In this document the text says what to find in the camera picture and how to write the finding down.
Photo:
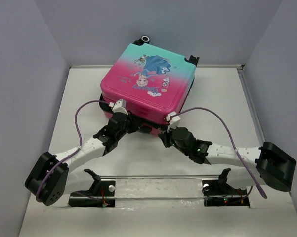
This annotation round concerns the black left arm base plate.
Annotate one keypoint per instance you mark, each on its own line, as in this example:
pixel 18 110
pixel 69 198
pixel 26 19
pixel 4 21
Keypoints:
pixel 100 195

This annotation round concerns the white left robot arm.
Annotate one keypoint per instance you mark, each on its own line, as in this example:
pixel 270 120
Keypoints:
pixel 49 178

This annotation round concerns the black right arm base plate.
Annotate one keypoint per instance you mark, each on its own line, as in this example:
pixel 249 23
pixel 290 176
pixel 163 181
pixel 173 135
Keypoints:
pixel 222 195

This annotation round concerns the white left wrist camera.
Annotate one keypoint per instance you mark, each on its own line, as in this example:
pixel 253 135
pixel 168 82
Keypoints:
pixel 119 106

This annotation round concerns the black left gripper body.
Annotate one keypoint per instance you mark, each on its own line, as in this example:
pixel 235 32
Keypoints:
pixel 130 127

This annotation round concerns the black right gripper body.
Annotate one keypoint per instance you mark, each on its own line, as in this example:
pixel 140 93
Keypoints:
pixel 168 141

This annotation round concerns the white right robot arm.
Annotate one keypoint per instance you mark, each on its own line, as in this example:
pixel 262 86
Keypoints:
pixel 266 165

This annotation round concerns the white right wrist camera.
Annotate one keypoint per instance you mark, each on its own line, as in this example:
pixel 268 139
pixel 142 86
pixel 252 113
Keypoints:
pixel 173 120

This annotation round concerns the pink and teal kids suitcase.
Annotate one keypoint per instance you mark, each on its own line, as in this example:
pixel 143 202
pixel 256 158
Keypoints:
pixel 153 81

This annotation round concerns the silver aluminium rail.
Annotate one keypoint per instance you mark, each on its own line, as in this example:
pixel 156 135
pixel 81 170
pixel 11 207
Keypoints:
pixel 160 176

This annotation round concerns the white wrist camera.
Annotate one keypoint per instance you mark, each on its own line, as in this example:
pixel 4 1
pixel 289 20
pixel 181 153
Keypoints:
pixel 119 106
pixel 173 120

